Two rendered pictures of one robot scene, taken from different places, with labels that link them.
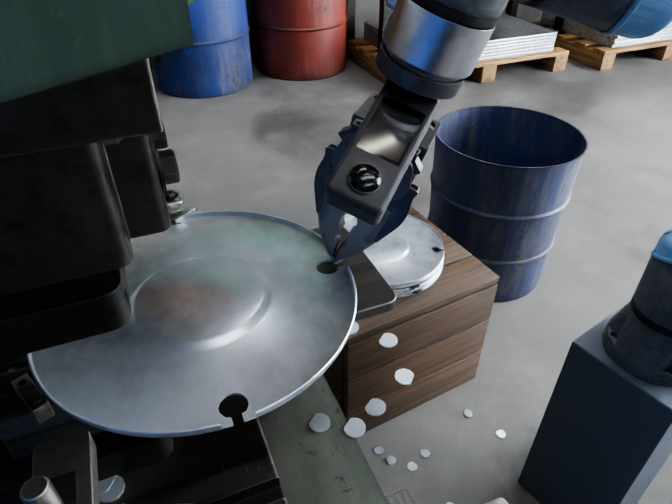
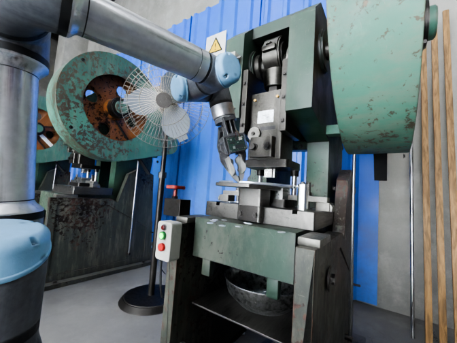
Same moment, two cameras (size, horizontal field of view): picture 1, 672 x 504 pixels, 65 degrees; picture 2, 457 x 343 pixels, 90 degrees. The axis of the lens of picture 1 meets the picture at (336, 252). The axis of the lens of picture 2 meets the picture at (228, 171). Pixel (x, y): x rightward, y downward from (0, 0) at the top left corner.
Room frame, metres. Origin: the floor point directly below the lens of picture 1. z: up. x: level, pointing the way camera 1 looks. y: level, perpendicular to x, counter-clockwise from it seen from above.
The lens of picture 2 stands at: (1.05, -0.44, 0.75)
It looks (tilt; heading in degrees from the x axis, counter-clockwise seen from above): 5 degrees up; 147
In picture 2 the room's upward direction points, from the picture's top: 4 degrees clockwise
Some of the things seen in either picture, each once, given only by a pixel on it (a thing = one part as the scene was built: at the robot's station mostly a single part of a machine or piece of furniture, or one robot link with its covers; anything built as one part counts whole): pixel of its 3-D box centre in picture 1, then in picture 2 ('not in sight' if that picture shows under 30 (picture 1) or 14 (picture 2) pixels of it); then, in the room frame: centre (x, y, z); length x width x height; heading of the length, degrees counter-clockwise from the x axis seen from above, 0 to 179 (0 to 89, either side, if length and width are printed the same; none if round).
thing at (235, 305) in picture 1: (200, 298); (256, 184); (0.36, 0.13, 0.78); 0.29 x 0.29 x 0.01
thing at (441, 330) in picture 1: (377, 311); not in sight; (0.99, -0.11, 0.18); 0.40 x 0.38 x 0.35; 119
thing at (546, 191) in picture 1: (494, 204); not in sight; (1.40, -0.50, 0.24); 0.42 x 0.42 x 0.48
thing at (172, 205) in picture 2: not in sight; (176, 220); (0.12, -0.09, 0.62); 0.10 x 0.06 x 0.20; 23
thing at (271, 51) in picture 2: not in sight; (276, 77); (0.31, 0.24, 1.27); 0.21 x 0.12 x 0.34; 113
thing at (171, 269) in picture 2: not in sight; (231, 248); (0.01, 0.27, 0.45); 0.92 x 0.12 x 0.90; 113
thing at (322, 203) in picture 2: not in sight; (310, 195); (0.47, 0.31, 0.76); 0.17 x 0.06 x 0.10; 23
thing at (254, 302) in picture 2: not in sight; (264, 289); (0.31, 0.24, 0.36); 0.34 x 0.34 x 0.10
